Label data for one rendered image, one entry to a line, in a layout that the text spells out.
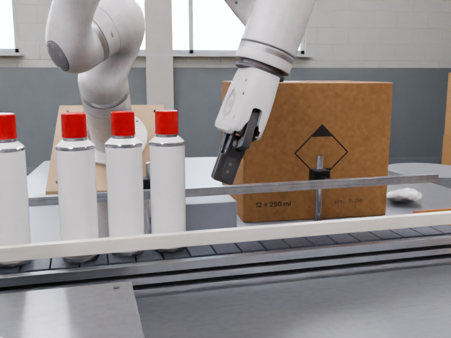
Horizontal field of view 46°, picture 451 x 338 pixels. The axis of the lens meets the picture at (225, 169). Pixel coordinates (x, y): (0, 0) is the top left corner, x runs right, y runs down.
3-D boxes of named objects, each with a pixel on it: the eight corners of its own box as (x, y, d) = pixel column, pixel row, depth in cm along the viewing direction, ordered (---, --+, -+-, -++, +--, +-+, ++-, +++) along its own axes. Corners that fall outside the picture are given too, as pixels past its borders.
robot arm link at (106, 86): (69, 91, 129) (49, 10, 110) (124, 54, 138) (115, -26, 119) (103, 116, 125) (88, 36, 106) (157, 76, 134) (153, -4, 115)
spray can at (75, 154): (60, 265, 72) (52, 114, 68) (62, 252, 77) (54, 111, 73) (100, 261, 73) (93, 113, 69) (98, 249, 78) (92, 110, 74)
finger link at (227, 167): (226, 135, 77) (211, 178, 78) (232, 138, 74) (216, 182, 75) (245, 142, 78) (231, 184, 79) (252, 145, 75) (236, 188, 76)
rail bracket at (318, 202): (323, 255, 90) (326, 160, 87) (306, 243, 97) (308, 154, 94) (340, 254, 91) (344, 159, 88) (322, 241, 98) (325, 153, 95)
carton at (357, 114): (242, 222, 102) (243, 82, 97) (221, 195, 126) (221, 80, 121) (386, 215, 108) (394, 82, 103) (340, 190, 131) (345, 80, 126)
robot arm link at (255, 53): (233, 41, 80) (226, 60, 80) (250, 37, 72) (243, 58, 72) (280, 62, 83) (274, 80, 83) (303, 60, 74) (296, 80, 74)
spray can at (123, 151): (110, 258, 74) (104, 113, 71) (108, 246, 79) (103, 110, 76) (147, 255, 76) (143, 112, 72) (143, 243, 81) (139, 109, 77)
